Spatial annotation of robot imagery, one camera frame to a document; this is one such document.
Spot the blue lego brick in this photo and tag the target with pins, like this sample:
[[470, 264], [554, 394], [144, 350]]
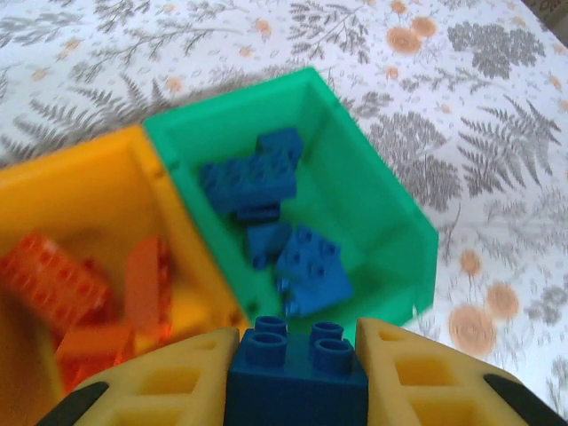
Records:
[[264, 244], [297, 390], [315, 275]]

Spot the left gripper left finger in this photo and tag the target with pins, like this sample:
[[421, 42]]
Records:
[[168, 390]]

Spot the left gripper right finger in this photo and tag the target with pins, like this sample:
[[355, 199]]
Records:
[[444, 390]]

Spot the large blue lego cluster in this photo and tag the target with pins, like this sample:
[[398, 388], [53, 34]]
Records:
[[253, 177]]

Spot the green plastic bin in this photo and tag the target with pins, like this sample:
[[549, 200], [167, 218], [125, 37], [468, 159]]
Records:
[[377, 199]]

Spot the long orange lego brick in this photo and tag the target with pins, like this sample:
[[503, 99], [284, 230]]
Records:
[[53, 275]]

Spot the yellow plastic bin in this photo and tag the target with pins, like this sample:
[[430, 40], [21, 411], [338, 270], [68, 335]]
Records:
[[89, 186]]

